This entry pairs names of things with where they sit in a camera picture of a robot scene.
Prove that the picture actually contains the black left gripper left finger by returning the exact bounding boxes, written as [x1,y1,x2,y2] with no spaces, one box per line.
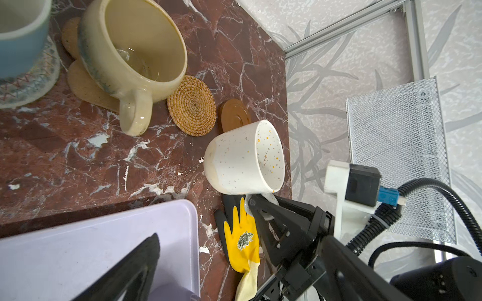
[75,234,160,300]

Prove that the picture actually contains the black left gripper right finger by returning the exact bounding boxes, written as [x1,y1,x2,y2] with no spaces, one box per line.
[320,236,409,300]

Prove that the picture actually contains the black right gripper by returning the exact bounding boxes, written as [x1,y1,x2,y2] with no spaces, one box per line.
[248,194,335,300]

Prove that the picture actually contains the large round wooden coaster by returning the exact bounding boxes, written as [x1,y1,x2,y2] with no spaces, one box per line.
[219,99,252,132]

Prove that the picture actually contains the woven rattan round coaster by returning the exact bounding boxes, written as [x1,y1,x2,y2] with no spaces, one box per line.
[167,75,217,137]

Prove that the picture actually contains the cork flower-shaped coaster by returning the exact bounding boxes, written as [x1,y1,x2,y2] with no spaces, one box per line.
[61,17,119,114]

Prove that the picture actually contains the colourful woven round coaster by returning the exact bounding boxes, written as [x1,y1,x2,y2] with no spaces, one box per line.
[1,36,61,109]

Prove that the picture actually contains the beige mug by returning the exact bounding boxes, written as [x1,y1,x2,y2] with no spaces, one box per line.
[78,0,188,136]

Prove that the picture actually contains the light blue mug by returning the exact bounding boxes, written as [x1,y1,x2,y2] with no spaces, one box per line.
[1,0,52,79]

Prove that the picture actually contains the yellow black work glove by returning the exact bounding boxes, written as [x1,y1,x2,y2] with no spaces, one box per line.
[215,194,261,300]

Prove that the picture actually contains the lilac plastic tray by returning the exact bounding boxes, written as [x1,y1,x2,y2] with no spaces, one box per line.
[1,199,200,300]

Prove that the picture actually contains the white wire mesh basket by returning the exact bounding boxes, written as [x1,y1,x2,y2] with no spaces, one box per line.
[346,77,457,243]

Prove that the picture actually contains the aluminium frame post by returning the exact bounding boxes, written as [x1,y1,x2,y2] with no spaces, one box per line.
[403,0,430,81]

